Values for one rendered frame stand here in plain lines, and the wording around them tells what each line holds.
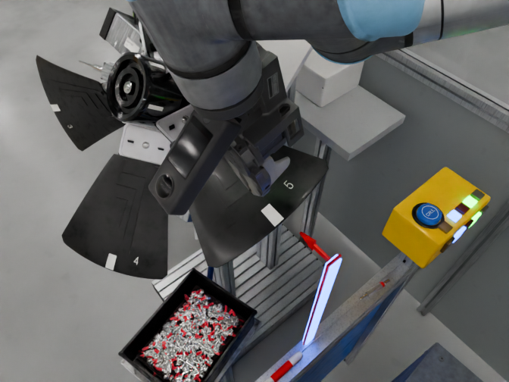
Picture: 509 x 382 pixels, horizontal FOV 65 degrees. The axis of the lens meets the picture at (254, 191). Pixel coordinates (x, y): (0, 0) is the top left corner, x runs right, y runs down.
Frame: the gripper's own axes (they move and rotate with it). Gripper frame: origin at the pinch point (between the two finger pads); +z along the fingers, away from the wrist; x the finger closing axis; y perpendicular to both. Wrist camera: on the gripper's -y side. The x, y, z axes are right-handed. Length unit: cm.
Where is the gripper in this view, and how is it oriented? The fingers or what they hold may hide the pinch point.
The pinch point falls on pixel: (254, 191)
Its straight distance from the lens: 53.2
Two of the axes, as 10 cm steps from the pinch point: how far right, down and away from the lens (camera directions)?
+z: 2.2, 4.3, 8.8
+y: 7.4, -6.6, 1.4
